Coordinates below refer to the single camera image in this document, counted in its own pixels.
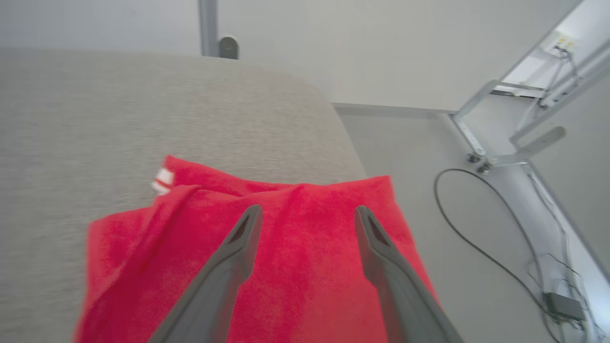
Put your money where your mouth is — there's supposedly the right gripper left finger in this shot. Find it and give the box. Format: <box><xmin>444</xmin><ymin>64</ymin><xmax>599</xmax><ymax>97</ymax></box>
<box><xmin>148</xmin><ymin>205</ymin><xmax>264</xmax><ymax>343</ymax></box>

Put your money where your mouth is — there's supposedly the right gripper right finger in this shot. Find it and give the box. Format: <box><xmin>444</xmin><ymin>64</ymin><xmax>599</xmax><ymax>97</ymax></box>
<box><xmin>354</xmin><ymin>205</ymin><xmax>464</xmax><ymax>343</ymax></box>

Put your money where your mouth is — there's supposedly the red garment with white stripes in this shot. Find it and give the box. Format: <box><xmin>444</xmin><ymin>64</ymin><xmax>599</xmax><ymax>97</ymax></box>
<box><xmin>72</xmin><ymin>155</ymin><xmax>441</xmax><ymax>343</ymax></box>

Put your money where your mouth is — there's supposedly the black power adapter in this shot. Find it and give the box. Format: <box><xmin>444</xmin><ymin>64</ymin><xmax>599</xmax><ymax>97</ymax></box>
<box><xmin>543</xmin><ymin>292</ymin><xmax>586</xmax><ymax>322</ymax></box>

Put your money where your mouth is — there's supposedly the grey fabric sofa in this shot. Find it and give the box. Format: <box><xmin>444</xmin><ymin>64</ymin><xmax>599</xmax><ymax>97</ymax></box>
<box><xmin>0</xmin><ymin>46</ymin><xmax>367</xmax><ymax>343</ymax></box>

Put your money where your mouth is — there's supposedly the black floor cable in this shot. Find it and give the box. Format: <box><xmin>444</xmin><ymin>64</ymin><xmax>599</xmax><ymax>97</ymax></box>
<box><xmin>434</xmin><ymin>168</ymin><xmax>563</xmax><ymax>343</ymax></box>

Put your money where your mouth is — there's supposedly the light grey metal desk frame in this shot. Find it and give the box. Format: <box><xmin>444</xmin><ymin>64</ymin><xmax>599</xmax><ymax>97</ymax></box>
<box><xmin>450</xmin><ymin>0</ymin><xmax>610</xmax><ymax>174</ymax></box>

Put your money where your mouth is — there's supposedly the dark grey rounded bracket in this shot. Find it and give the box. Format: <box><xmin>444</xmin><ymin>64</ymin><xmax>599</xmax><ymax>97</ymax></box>
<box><xmin>218</xmin><ymin>36</ymin><xmax>239</xmax><ymax>61</ymax></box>

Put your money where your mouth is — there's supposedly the grey metal post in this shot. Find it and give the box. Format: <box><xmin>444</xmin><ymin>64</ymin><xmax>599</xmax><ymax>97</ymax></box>
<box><xmin>198</xmin><ymin>0</ymin><xmax>220</xmax><ymax>58</ymax></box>

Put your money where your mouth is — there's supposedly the thin grey hanging cable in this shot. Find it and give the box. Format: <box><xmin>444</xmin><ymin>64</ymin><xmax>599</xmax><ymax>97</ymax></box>
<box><xmin>515</xmin><ymin>48</ymin><xmax>580</xmax><ymax>134</ymax></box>

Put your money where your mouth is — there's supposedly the white wall socket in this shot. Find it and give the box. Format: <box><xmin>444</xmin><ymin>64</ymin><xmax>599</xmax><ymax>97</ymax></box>
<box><xmin>553</xmin><ymin>31</ymin><xmax>577</xmax><ymax>50</ymax></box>

